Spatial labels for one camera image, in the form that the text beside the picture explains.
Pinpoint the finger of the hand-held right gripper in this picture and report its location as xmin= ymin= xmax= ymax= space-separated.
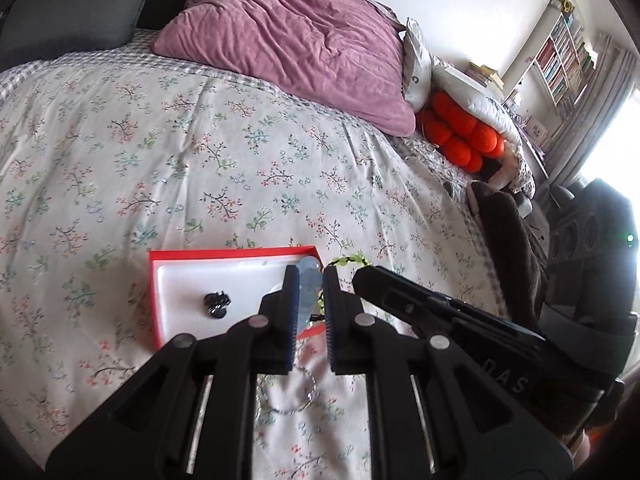
xmin=352 ymin=265 xmax=547 ymax=362

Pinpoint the window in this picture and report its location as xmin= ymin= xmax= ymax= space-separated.
xmin=582 ymin=85 xmax=640 ymax=196

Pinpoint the silver chain bracelet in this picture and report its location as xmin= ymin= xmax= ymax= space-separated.
xmin=255 ymin=352 xmax=321 ymax=417

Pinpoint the orange plush toy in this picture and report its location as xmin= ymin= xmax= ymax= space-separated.
xmin=417 ymin=91 xmax=507 ymax=175

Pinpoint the light blue bead bracelet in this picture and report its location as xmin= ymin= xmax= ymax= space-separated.
xmin=270 ymin=255 xmax=327 ymax=332

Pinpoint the orange and white plush cushion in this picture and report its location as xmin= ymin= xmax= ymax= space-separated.
xmin=431 ymin=62 xmax=538 ymax=196

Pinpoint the green bead bracelet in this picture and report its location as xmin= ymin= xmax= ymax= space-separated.
xmin=312 ymin=254 xmax=372 ymax=323

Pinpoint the pink pillow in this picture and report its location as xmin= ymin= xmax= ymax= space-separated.
xmin=151 ymin=0 xmax=417 ymax=137

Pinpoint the red cardboard box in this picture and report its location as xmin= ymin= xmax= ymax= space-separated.
xmin=148 ymin=245 xmax=323 ymax=352

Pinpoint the dark brown cloth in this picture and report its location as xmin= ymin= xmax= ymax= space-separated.
xmin=467 ymin=180 xmax=551 ymax=331

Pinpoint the floral duvet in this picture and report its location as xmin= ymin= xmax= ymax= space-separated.
xmin=0 ymin=55 xmax=506 ymax=480

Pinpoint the white printed cushion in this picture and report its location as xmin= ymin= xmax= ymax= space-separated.
xmin=402 ymin=17 xmax=451 ymax=113

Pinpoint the cluttered desk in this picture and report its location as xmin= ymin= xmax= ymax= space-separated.
xmin=502 ymin=92 xmax=556 ymax=181

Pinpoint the stack of books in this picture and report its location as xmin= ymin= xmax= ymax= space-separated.
xmin=467 ymin=60 xmax=506 ymax=93

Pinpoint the white bookshelf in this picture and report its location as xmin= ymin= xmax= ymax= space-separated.
xmin=520 ymin=0 xmax=598 ymax=121

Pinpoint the grey curtain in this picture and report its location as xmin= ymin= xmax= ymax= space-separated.
xmin=545 ymin=32 xmax=636 ymax=201

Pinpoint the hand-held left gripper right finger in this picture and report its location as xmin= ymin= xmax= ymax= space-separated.
xmin=324 ymin=265 xmax=574 ymax=480

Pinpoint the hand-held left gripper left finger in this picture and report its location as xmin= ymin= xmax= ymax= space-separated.
xmin=45 ymin=265 xmax=302 ymax=480

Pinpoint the black hair claw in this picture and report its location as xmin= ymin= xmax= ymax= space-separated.
xmin=202 ymin=291 xmax=231 ymax=319

